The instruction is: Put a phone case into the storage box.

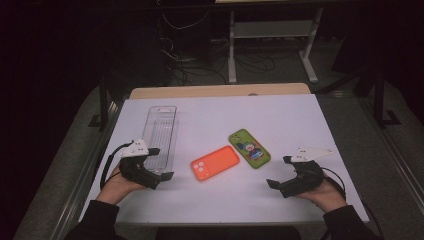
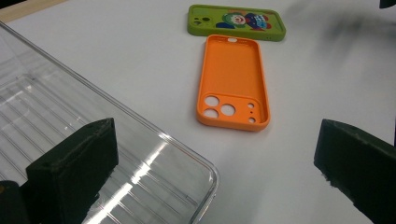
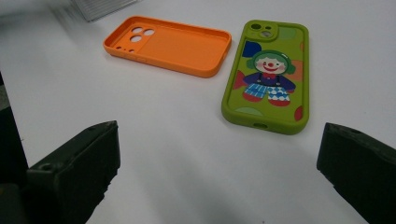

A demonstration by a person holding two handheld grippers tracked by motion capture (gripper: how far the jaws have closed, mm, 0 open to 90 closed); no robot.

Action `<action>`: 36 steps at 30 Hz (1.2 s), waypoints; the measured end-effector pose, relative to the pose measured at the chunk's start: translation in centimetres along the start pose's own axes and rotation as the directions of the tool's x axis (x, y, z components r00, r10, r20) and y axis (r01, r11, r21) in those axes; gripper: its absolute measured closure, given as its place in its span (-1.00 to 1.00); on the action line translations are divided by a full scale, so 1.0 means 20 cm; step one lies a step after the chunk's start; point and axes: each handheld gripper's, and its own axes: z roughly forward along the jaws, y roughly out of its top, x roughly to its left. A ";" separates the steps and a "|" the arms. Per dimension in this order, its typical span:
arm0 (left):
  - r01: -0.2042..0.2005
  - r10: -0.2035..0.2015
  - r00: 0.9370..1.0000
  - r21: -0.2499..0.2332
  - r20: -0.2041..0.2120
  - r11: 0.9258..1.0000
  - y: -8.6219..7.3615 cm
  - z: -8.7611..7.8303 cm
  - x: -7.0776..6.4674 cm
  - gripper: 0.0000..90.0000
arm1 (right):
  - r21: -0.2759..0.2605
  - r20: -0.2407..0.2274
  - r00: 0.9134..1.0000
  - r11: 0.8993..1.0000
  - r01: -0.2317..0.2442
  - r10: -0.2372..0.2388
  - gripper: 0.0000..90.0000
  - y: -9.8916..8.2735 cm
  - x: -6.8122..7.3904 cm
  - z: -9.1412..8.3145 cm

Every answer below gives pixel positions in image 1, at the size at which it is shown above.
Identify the thin white hanging cable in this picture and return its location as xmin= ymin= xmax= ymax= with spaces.
xmin=161 ymin=11 xmax=210 ymax=32

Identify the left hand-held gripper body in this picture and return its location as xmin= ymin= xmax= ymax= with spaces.
xmin=118 ymin=139 xmax=161 ymax=190

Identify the black metal stand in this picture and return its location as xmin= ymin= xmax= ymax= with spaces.
xmin=372 ymin=66 xmax=402 ymax=130
xmin=87 ymin=76 xmax=112 ymax=132

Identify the orange phone case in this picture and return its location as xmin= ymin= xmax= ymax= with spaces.
xmin=190 ymin=145 xmax=241 ymax=183

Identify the clear plastic ribbed rack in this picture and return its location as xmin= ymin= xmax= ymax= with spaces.
xmin=142 ymin=105 xmax=180 ymax=174

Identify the tangle of black floor cables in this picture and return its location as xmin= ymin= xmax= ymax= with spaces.
xmin=166 ymin=39 xmax=301 ymax=86

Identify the green cartoon phone case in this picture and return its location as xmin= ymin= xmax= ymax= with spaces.
xmin=228 ymin=128 xmax=272 ymax=170

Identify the person's right hand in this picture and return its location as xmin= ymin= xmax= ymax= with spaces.
xmin=294 ymin=179 xmax=348 ymax=214

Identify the person's left hand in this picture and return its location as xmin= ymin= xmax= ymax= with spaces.
xmin=95 ymin=164 xmax=148 ymax=206

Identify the white metal desk frame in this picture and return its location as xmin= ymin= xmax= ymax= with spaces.
xmin=228 ymin=7 xmax=324 ymax=84

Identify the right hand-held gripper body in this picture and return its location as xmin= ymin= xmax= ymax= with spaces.
xmin=280 ymin=146 xmax=334 ymax=199

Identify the grey metal floor rail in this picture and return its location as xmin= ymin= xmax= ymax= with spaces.
xmin=49 ymin=99 xmax=122 ymax=240
xmin=359 ymin=98 xmax=424 ymax=209

